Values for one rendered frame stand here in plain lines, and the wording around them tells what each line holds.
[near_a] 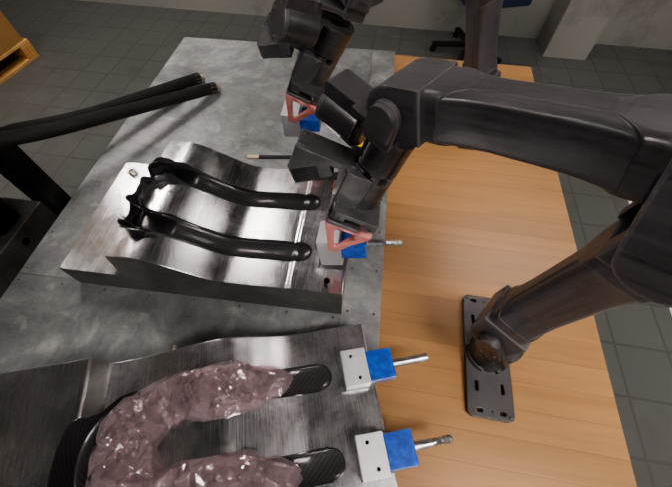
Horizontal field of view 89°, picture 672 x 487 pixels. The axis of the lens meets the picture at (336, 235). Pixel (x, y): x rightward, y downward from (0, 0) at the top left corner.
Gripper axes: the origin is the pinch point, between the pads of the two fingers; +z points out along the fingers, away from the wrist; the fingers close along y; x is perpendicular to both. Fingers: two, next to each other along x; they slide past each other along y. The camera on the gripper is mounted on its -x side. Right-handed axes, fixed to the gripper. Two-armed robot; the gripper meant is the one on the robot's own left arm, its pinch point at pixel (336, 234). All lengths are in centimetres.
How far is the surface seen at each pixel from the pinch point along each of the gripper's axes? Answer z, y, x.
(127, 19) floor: 112, -262, -179
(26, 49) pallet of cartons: 131, -197, -215
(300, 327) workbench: 16.5, 8.3, 0.8
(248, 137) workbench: 15.7, -37.3, -23.1
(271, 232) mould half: 8.5, -3.4, -9.6
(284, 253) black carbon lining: 8.5, 0.2, -6.3
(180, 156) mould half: 8.5, -13.7, -30.2
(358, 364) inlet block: 6.5, 16.5, 8.3
